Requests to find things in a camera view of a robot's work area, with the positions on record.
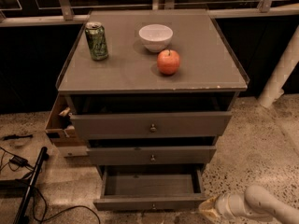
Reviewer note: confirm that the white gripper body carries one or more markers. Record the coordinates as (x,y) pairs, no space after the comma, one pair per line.
(221,203)

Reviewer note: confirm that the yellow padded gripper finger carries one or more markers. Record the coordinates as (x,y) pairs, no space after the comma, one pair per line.
(208,209)

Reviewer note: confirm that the grey bottom drawer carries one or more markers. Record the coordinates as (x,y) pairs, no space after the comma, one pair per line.
(151,187)

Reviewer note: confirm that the grey drawer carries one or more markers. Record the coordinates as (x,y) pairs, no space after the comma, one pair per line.
(151,187)
(150,125)
(150,155)

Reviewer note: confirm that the grey middle drawer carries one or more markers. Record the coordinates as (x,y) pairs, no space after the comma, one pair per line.
(150,155)

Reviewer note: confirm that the grey top drawer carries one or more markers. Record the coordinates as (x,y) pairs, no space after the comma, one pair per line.
(150,125)

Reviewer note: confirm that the grey drawer cabinet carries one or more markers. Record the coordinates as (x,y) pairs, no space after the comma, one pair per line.
(128,81)

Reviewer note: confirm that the red apple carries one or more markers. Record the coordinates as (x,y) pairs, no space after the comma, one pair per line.
(168,62)

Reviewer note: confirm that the cardboard box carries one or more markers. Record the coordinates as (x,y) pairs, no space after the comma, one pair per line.
(61,132)

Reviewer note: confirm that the black pole on floor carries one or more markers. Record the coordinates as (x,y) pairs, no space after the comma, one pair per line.
(21,217)

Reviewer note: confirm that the white ceramic bowl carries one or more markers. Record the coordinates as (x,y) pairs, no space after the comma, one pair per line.
(155,37)

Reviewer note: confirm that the black power adapter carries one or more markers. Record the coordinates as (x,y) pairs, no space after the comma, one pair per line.
(19,161)

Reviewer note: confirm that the green soda can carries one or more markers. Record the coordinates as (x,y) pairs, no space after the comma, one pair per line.
(96,39)

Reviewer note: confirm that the black flat tool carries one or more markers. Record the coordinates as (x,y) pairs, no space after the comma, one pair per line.
(14,137)

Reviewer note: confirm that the metal railing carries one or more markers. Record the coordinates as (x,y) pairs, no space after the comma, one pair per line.
(33,11)

